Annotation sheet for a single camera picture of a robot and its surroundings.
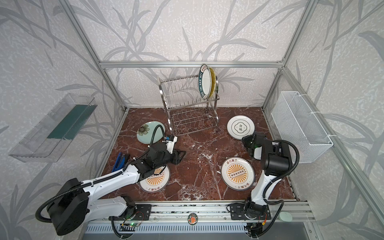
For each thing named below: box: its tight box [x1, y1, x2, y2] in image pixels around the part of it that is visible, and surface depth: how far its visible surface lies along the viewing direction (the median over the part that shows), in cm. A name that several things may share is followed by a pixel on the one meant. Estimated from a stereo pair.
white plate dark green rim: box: [198, 64, 212, 100], surface depth 92 cm
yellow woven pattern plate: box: [209, 67, 217, 98], surface depth 80 cm
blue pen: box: [112, 152, 126, 173], surface depth 92 cm
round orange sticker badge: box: [187, 212, 199, 226], surface depth 73 cm
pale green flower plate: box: [136, 121, 166, 144], surface depth 107 cm
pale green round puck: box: [278, 211, 293, 222], surface depth 72 cm
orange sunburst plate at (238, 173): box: [221, 157, 256, 192], surface depth 88 cm
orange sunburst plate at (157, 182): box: [140, 165, 171, 193], surface depth 84 cm
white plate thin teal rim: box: [227, 115, 255, 140], surface depth 108 cm
